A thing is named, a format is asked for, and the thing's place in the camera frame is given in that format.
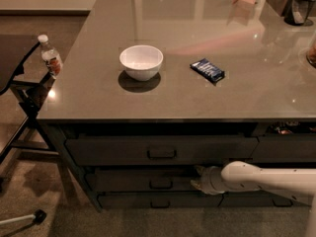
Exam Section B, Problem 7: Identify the white pole black foot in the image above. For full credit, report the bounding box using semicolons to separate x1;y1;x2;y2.
0;209;46;226

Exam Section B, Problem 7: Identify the white ceramic bowl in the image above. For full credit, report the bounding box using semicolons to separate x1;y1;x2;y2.
119;45;164;81

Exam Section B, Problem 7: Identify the glass jar with snacks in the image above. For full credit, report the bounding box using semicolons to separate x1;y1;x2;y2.
306;31;316;68

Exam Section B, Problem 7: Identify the blue snack bar wrapper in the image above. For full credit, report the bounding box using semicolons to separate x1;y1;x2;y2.
190;58;225;84

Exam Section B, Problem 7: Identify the grey counter cabinet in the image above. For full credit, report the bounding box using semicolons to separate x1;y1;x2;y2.
39;0;316;208

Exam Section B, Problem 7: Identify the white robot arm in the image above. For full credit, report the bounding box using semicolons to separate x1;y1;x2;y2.
191;161;316;237

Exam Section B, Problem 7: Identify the clear plastic water bottle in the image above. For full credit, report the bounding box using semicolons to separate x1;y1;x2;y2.
38;35;63;77

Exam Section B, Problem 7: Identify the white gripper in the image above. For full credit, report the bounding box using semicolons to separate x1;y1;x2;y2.
191;165;226;195

